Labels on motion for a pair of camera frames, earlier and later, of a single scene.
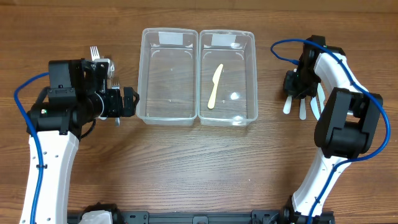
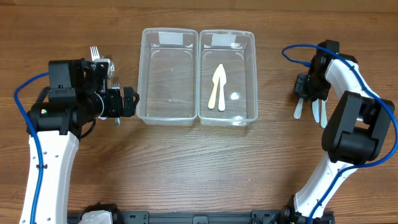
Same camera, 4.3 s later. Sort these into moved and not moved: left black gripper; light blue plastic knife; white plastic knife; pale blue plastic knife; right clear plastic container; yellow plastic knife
Moved: white plastic knife; pale blue plastic knife
Not moved: right clear plastic container; left black gripper; light blue plastic knife; yellow plastic knife
